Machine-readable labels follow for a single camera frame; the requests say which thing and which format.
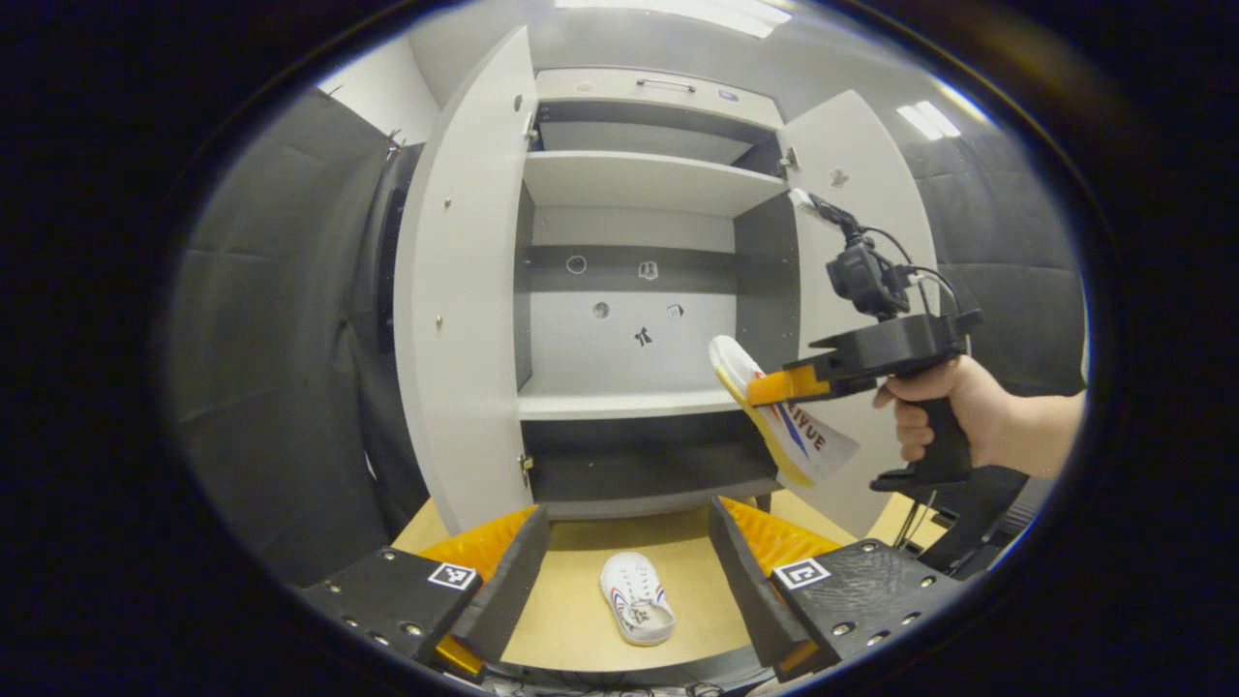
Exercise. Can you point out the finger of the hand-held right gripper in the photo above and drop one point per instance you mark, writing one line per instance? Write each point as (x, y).
(784, 387)

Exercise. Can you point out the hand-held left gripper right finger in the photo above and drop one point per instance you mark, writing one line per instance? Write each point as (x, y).
(750, 590)

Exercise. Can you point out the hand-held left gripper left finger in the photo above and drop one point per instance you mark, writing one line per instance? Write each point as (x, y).
(508, 590)

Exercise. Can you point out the white striped canvas shoe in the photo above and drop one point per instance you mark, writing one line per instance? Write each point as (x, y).
(813, 450)
(634, 590)

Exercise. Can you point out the grey shoe cabinet door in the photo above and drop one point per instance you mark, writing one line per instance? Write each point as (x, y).
(465, 290)
(871, 145)

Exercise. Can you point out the grey shoe cabinet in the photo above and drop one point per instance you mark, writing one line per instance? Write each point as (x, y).
(619, 184)

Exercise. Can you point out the black backdrop cloth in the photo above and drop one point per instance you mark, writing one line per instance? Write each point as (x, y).
(1016, 242)
(271, 339)

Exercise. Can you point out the black equipment base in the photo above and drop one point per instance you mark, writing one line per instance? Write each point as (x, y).
(978, 503)

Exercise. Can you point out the small ceiling light panel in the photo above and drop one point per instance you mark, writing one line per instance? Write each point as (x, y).
(927, 120)

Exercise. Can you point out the large ceiling light panel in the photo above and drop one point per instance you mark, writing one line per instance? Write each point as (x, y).
(678, 12)

